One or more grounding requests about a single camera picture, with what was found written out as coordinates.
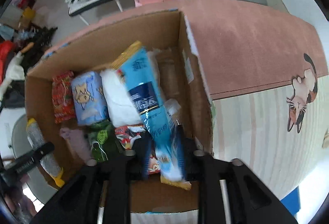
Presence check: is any green snack packet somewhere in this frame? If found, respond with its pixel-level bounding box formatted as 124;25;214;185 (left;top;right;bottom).
86;120;120;163

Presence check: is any lilac cloth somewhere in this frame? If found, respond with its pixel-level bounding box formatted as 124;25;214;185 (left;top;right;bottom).
60;128;94;166

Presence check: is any orange cartoon snack packet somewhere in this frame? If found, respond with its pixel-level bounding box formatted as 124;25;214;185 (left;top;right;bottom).
114;125;162;176

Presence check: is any white soft pillow pack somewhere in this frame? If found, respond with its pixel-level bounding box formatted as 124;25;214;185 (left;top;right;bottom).
100;69;142;128

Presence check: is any red snack packet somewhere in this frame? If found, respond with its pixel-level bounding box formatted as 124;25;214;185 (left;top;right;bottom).
51;71;75;124

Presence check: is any light blue snack packet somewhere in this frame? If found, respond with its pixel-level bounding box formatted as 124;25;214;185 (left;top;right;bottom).
111;41;191;190

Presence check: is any yellow silver scrub sponge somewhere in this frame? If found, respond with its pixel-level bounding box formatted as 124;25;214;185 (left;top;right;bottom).
26;118;65;187

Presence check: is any grey round stool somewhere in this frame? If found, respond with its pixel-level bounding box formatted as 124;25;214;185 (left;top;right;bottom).
12;115;57;204

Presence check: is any blue cartoon tissue pack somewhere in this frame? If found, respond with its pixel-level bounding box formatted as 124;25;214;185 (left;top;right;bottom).
71;71;109;126

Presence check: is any white goose plush toy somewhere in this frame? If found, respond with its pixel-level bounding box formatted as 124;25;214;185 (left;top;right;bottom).
0;42;34;102

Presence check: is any pink striped cat rug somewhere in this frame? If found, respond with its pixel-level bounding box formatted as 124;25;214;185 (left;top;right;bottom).
43;0;329;224

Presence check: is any red plastic bag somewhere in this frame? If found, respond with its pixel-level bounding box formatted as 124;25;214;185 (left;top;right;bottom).
0;40;15;83

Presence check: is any brown cardboard box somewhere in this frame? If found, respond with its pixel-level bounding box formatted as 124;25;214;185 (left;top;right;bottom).
25;10;212;181

